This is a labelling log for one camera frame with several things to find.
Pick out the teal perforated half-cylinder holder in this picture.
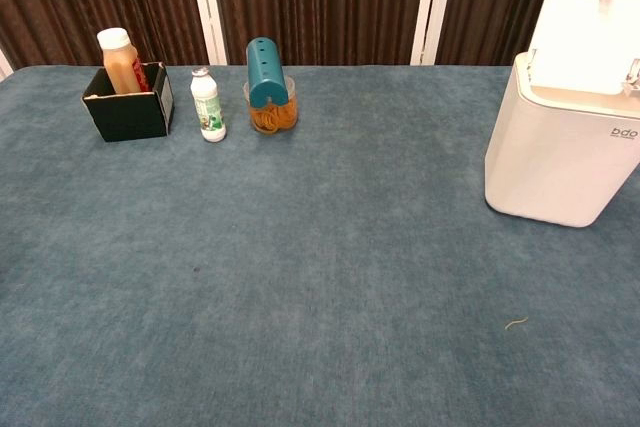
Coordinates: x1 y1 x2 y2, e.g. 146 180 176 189
245 37 288 108

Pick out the orange juice bottle white cap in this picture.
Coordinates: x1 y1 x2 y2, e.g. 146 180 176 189
96 27 150 96

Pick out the white vertical frame post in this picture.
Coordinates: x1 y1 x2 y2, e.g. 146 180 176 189
410 0 458 67
185 0 229 67

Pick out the white trash bin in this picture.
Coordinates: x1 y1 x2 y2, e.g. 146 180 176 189
483 50 640 229

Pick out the small white green-label bottle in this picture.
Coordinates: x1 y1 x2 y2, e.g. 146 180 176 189
190 67 228 143

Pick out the clear cup of rubber bands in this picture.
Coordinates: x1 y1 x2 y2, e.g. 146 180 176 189
243 75 300 136

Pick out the black cardboard box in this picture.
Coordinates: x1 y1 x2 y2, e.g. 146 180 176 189
82 60 176 143

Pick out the blue table cloth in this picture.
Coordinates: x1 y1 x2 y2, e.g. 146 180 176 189
0 64 640 427

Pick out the dark brown pleated curtain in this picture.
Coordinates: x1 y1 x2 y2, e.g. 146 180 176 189
0 0 640 71

